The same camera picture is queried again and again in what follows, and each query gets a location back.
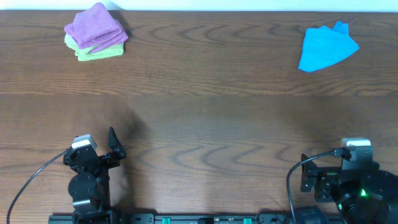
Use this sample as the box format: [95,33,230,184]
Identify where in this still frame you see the green folded cloth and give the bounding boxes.
[75,43,124,62]
[64,34,93,56]

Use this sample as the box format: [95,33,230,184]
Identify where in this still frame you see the purple microfiber cloth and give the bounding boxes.
[64,2,117,49]

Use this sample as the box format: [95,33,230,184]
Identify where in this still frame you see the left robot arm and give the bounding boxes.
[63,127,126,224]

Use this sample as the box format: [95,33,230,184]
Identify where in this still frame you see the purple folded cloth in stack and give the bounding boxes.
[90,19,127,53]

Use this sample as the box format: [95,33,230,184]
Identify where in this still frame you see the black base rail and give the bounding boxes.
[48,212,343,224]

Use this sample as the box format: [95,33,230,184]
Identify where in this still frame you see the blue cloth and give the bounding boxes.
[298,21,359,72]

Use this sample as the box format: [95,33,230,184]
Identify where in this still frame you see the green folded cloth top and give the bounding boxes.
[64,34,93,56]

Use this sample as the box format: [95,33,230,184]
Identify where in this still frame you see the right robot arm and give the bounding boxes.
[289,146,397,224]

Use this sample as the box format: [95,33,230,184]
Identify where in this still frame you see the green folded cloth bottom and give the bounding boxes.
[75,43,124,62]

